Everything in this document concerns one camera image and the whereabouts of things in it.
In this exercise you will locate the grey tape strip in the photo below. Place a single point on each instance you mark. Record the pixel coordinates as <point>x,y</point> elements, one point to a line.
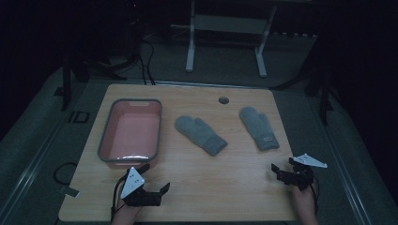
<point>69,191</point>

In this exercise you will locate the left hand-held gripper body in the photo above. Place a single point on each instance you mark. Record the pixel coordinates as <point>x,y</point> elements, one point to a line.
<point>132,183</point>

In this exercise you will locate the grey mitten with label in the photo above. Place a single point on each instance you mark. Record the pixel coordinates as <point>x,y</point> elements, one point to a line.
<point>259,127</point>

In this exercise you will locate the plain grey mitten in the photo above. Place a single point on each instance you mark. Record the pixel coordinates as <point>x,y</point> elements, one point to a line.
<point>200,134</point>

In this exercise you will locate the black stand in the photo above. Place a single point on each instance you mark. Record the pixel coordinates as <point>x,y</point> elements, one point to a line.
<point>66,84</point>

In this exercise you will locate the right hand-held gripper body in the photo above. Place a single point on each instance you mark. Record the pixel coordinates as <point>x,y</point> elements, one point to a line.
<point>301,174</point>

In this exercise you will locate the white metal stand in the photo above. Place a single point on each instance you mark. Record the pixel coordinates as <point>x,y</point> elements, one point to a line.
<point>230,24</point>

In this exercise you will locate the person's left hand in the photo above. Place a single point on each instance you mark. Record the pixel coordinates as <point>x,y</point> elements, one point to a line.
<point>124,215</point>

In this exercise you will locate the person's right hand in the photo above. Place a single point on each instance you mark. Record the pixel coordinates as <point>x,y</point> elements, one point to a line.
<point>304,203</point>

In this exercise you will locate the pink basin with grey rim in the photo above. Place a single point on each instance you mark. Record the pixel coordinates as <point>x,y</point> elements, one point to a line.
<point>131,132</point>

